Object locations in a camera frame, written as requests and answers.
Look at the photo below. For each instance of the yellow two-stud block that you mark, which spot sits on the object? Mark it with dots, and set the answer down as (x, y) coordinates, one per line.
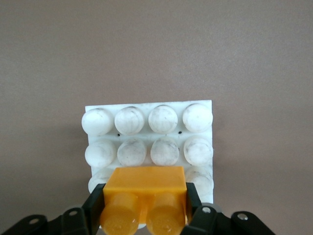
(146, 181)

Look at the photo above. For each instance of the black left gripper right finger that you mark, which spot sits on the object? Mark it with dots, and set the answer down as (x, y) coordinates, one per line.
(212, 222)

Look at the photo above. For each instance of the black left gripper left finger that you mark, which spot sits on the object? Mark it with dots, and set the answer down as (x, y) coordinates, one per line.
(73, 220)

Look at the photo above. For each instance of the white studded base plate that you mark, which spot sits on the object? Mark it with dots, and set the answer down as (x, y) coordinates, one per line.
(146, 137)

